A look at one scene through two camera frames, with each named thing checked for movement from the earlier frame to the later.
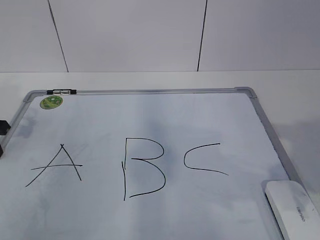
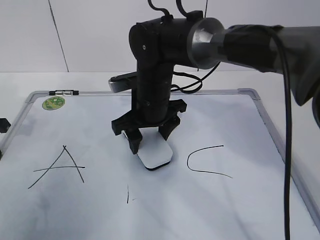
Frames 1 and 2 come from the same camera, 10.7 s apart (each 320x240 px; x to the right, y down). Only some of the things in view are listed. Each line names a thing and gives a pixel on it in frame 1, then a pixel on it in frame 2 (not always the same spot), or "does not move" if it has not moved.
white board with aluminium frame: [142, 164] does not move
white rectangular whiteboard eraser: [296, 215] → [154, 152]
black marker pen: [61, 91] does not move
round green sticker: [51, 102] does not move
